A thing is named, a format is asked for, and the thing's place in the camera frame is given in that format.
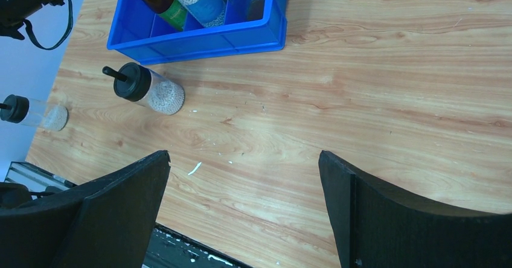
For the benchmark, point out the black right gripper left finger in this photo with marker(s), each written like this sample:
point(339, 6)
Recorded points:
point(88, 226)

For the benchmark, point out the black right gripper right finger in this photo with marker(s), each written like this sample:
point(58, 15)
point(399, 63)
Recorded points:
point(378, 224)

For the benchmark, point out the blue plastic divided bin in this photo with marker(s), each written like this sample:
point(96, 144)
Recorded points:
point(137, 32)

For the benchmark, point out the sauce bottle yellow cap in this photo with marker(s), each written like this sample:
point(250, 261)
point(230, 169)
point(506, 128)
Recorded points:
point(170, 11)

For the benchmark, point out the black lid seasoning jar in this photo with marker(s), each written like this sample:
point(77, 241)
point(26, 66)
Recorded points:
point(146, 88)

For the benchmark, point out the black lid jar at edge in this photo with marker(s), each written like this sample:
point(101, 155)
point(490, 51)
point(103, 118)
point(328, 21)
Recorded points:
point(34, 113)

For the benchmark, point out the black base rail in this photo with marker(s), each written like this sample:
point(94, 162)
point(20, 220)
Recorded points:
point(120, 226)

